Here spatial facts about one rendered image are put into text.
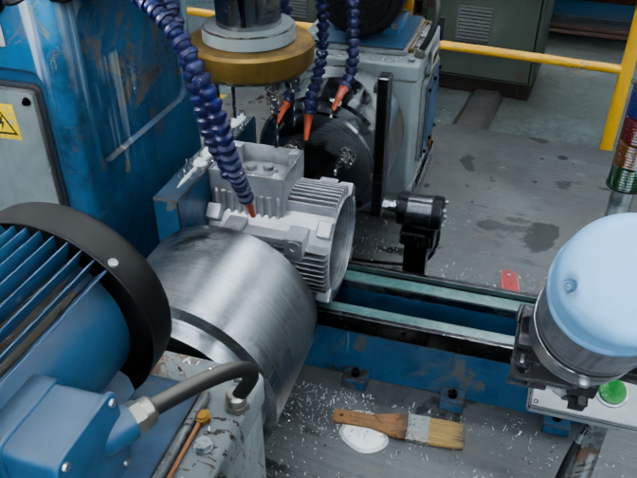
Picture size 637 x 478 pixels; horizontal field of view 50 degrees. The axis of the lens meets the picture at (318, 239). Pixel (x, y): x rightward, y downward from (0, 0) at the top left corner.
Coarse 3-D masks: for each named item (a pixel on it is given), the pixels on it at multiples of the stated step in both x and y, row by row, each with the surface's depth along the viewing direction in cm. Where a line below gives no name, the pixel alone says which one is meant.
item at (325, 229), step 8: (352, 184) 110; (352, 192) 110; (208, 208) 105; (216, 208) 105; (208, 216) 105; (216, 216) 105; (320, 224) 101; (328, 224) 101; (320, 232) 101; (328, 232) 100; (328, 240) 102; (352, 248) 118; (320, 296) 107; (328, 296) 107
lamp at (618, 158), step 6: (618, 144) 118; (624, 144) 116; (618, 150) 118; (624, 150) 116; (630, 150) 116; (636, 150) 115; (618, 156) 118; (624, 156) 117; (630, 156) 116; (636, 156) 116; (618, 162) 118; (624, 162) 117; (630, 162) 117; (624, 168) 118; (630, 168) 117
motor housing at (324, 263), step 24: (312, 192) 105; (336, 192) 105; (264, 216) 105; (288, 216) 104; (312, 216) 103; (336, 216) 103; (264, 240) 103; (312, 240) 103; (336, 240) 118; (312, 264) 102; (336, 264) 116; (312, 288) 106; (336, 288) 111
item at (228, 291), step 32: (160, 256) 84; (192, 256) 81; (224, 256) 82; (256, 256) 84; (192, 288) 76; (224, 288) 78; (256, 288) 80; (288, 288) 84; (192, 320) 74; (224, 320) 74; (256, 320) 77; (288, 320) 82; (192, 352) 72; (224, 352) 73; (256, 352) 75; (288, 352) 81; (288, 384) 81
